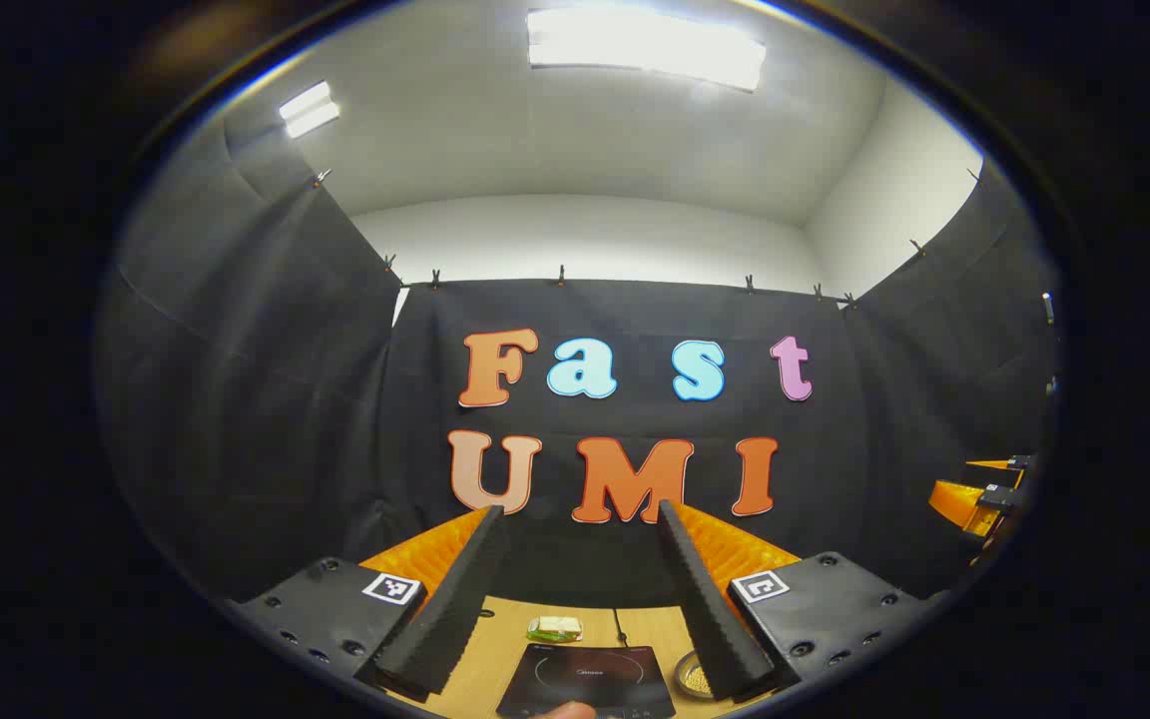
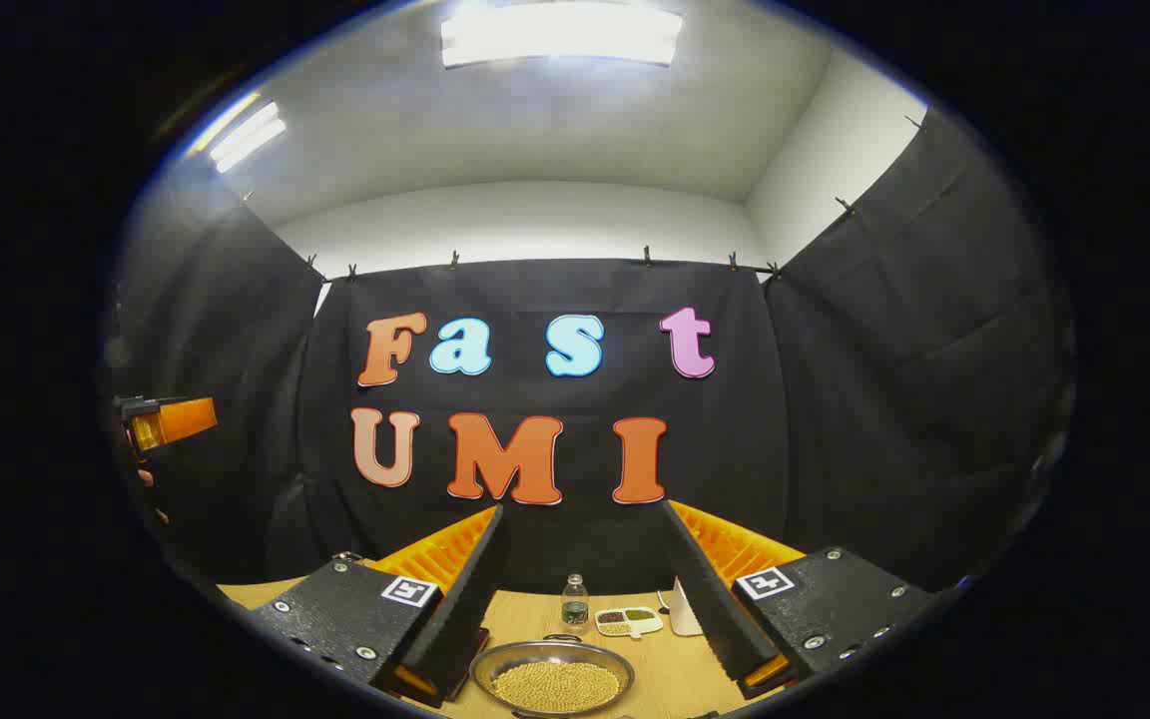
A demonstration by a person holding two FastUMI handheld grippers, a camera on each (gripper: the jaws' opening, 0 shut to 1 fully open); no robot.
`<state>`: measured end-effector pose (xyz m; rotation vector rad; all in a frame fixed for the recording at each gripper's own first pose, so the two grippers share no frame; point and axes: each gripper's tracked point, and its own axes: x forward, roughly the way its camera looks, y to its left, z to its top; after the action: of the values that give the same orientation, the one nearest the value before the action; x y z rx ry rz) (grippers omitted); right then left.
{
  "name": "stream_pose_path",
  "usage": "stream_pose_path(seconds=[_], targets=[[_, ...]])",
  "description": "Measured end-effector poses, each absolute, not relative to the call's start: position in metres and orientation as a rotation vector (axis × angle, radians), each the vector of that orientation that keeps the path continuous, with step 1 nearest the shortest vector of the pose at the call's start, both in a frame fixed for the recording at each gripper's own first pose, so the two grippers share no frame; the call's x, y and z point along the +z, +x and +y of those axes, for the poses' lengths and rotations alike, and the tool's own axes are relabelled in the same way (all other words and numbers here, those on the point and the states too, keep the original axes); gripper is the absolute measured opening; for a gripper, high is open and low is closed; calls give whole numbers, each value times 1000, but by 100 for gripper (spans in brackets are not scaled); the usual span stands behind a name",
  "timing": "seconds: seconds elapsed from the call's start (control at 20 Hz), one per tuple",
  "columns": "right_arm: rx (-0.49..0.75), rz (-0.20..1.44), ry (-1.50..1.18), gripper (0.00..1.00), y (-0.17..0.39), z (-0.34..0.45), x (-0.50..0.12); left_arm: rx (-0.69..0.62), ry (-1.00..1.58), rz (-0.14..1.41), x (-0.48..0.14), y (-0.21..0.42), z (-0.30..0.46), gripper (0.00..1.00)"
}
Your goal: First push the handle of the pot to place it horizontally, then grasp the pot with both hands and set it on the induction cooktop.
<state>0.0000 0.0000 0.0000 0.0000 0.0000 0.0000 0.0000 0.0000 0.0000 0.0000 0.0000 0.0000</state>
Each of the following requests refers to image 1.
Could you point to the black induction cooktop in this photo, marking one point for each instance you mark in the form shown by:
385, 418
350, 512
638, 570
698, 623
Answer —
585, 684

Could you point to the small ceiling light panel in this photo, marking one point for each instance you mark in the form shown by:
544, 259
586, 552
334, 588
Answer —
308, 108

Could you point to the large ceiling light panel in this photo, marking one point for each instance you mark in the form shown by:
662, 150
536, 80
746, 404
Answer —
645, 45

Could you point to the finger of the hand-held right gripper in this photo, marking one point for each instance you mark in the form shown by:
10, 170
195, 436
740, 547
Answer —
959, 504
1019, 461

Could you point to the sandwich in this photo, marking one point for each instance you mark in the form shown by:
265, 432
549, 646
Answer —
555, 629

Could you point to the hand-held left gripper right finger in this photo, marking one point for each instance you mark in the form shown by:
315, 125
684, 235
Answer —
710, 609

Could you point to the black backdrop cloth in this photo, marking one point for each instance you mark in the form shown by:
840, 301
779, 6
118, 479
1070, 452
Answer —
335, 399

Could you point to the row of small metal clips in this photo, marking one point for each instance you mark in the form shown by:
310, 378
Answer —
562, 276

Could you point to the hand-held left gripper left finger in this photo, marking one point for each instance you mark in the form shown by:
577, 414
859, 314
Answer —
455, 589

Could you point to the pile of soybeans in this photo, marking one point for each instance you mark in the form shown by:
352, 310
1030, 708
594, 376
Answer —
698, 681

